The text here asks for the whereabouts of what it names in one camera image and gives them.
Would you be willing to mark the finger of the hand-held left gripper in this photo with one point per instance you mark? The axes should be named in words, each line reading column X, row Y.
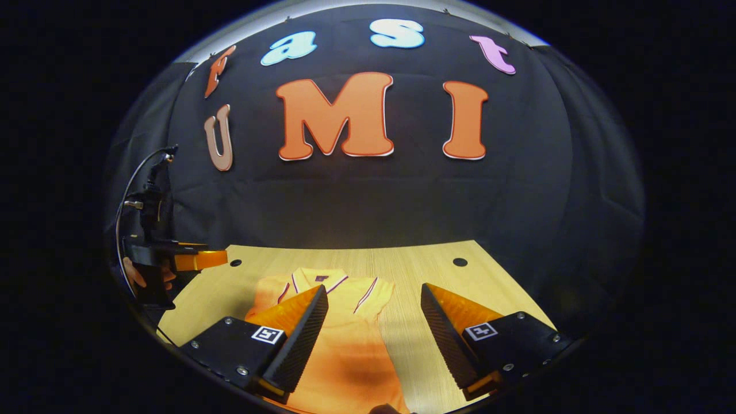
column 198, row 260

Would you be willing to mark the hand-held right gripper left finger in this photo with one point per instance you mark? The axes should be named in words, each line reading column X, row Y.
column 299, row 339

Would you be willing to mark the black backdrop cloth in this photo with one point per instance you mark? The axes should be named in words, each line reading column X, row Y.
column 374, row 195

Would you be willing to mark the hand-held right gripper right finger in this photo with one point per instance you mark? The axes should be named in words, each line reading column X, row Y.
column 445, row 339

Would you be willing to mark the orange T-shirt with collar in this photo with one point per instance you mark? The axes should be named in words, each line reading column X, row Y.
column 351, row 356

